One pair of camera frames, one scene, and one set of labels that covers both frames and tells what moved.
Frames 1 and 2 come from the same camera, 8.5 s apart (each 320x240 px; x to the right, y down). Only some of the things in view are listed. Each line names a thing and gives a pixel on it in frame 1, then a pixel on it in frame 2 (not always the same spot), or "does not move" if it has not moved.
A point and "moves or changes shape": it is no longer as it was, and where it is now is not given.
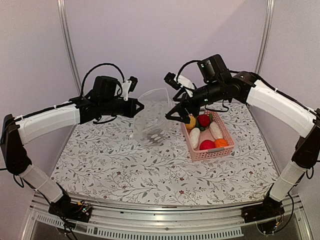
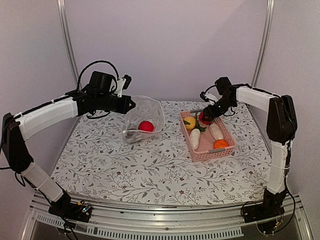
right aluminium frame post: x=266 y=36 does not move
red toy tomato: x=206 y=144 to x=146 y=125
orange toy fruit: x=221 y=143 does not move
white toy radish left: x=194 y=134 does not move
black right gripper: x=181 y=108 to x=211 y=113
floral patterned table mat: x=104 y=161 does not move
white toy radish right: x=216 y=131 does not move
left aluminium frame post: x=62 y=17 does not move
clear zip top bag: x=151 y=126 moves or changes shape
